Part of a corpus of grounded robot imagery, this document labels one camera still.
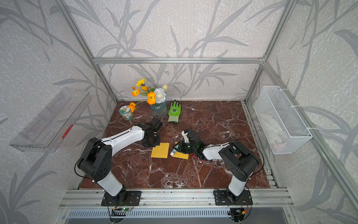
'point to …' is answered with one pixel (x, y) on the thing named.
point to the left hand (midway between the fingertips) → (157, 144)
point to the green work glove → (174, 112)
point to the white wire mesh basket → (283, 131)
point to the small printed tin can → (126, 112)
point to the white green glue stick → (173, 152)
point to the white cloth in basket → (274, 131)
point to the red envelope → (195, 157)
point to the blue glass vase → (159, 110)
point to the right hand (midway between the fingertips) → (173, 146)
